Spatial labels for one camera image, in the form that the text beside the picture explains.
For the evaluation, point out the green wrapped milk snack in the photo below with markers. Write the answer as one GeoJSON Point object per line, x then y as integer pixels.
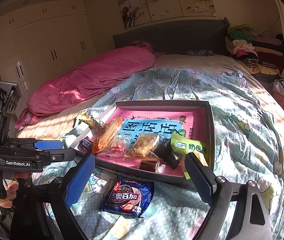
{"type": "Point", "coordinates": [184, 146]}

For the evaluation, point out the pink blue book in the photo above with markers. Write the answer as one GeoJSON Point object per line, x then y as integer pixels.
{"type": "Point", "coordinates": [163, 123]}

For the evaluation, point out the dark bed headboard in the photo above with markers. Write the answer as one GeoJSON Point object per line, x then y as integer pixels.
{"type": "Point", "coordinates": [179, 37]}

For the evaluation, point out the brown Snickers bar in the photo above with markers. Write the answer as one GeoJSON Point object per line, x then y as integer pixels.
{"type": "Point", "coordinates": [86, 143]}

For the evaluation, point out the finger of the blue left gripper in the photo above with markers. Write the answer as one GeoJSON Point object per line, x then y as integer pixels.
{"type": "Point", "coordinates": [48, 145]}
{"type": "Point", "coordinates": [62, 155]}

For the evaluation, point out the clear wrapped meat floss cake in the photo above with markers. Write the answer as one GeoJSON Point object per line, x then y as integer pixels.
{"type": "Point", "coordinates": [144, 145]}

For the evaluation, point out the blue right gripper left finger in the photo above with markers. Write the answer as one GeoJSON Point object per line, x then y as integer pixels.
{"type": "Point", "coordinates": [76, 179]}

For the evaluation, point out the pile of clothes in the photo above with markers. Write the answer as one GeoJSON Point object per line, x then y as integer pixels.
{"type": "Point", "coordinates": [256, 53]}

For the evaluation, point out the black wrapped snack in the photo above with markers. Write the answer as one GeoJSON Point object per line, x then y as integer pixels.
{"type": "Point", "coordinates": [165, 152]}

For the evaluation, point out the wall painting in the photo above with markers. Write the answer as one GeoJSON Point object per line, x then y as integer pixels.
{"type": "Point", "coordinates": [137, 12]}

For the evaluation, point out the yellow long snack packet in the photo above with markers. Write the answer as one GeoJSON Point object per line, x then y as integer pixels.
{"type": "Point", "coordinates": [92, 122]}

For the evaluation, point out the blue Oreo cookie packet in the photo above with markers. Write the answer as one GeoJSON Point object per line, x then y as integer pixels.
{"type": "Point", "coordinates": [128, 198]}

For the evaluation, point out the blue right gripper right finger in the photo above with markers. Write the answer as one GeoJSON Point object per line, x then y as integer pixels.
{"type": "Point", "coordinates": [202, 177]}

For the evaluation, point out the orange cracker packet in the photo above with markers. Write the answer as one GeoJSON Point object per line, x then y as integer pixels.
{"type": "Point", "coordinates": [111, 130]}

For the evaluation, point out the dark brown candy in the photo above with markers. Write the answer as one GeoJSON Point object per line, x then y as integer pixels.
{"type": "Point", "coordinates": [154, 166]}

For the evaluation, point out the pink blanket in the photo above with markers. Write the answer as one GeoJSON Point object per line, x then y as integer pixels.
{"type": "Point", "coordinates": [92, 78]}

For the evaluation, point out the grey cardboard box tray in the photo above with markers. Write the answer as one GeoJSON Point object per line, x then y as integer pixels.
{"type": "Point", "coordinates": [202, 130]}

